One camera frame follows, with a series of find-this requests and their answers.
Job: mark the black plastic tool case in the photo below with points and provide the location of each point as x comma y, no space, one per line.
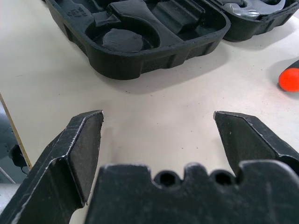
130,65

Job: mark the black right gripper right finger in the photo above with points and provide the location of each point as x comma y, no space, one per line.
247,140

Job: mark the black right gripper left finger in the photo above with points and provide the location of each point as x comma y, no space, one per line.
58,168

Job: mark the orange black screwdriver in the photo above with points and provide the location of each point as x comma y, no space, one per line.
290,79

